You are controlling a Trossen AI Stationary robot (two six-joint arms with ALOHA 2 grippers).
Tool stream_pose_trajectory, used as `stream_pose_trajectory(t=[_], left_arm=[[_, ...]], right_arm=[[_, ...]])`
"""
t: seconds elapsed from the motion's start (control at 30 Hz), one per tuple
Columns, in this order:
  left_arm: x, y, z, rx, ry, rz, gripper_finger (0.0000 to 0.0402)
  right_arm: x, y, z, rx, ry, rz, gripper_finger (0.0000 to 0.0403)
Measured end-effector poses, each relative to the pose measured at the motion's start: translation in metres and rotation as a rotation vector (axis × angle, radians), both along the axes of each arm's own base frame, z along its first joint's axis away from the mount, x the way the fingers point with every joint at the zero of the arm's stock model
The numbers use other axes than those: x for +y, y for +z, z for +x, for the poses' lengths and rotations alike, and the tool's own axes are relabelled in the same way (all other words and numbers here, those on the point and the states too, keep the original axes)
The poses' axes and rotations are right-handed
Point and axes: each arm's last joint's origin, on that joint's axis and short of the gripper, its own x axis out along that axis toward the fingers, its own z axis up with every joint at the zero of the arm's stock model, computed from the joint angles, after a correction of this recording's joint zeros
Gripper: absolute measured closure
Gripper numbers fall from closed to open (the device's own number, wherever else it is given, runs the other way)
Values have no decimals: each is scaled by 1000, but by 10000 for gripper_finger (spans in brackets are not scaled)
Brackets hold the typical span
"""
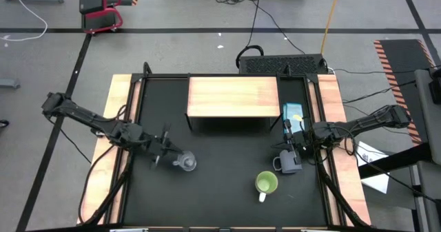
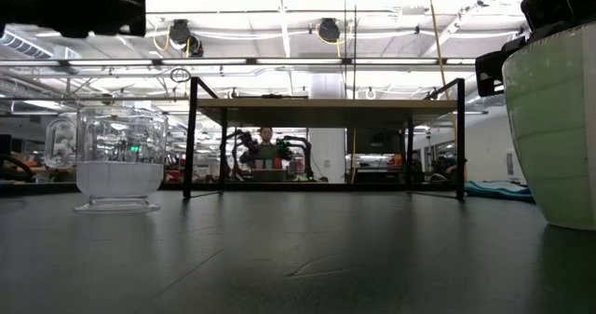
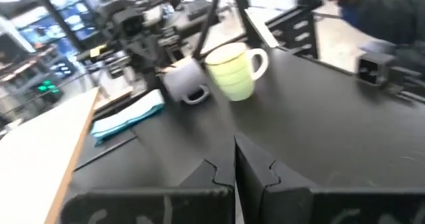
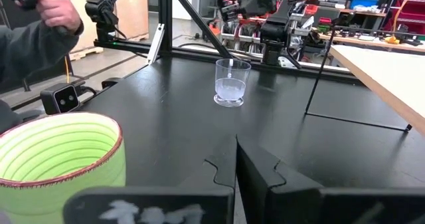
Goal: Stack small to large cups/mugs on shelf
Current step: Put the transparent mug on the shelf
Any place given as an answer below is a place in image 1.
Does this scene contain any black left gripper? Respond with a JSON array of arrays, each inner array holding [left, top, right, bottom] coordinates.
[[144, 123, 185, 170]]

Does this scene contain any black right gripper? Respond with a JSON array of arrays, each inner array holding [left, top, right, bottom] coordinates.
[[271, 119, 313, 165]]

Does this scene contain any blue-grey mug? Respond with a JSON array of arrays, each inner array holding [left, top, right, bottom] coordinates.
[[272, 149, 304, 175]]

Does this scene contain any wooden shelf with black legs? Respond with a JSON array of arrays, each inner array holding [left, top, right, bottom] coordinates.
[[185, 76, 282, 132]]

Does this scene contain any blue packet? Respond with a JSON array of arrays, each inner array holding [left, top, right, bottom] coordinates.
[[282, 102, 305, 136]]

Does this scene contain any green ribbed mug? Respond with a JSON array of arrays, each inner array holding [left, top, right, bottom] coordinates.
[[254, 170, 280, 204]]

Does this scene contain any white paper sheet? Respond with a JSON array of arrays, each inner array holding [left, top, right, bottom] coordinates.
[[353, 140, 391, 195]]

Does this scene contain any grey desk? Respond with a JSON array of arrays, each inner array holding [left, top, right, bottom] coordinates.
[[413, 67, 441, 232]]

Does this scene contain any red and black cart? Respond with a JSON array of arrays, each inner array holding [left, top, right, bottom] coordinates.
[[79, 0, 124, 35]]

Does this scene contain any grey table foot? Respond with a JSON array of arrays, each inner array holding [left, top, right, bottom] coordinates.
[[0, 78, 21, 89]]

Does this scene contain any black aluminium frame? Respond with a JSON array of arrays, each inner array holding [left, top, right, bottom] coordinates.
[[110, 61, 345, 232]]

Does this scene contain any black cable sleeve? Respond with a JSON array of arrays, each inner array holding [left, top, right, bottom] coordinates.
[[77, 144, 135, 226], [314, 149, 371, 229]]

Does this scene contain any black floor cable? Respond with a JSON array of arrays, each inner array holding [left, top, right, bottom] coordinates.
[[329, 63, 441, 76], [235, 0, 266, 70]]

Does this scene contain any yellow cable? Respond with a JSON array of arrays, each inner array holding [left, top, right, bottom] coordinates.
[[320, 0, 343, 56]]

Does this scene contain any white cable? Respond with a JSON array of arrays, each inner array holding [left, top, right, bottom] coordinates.
[[0, 0, 49, 43]]

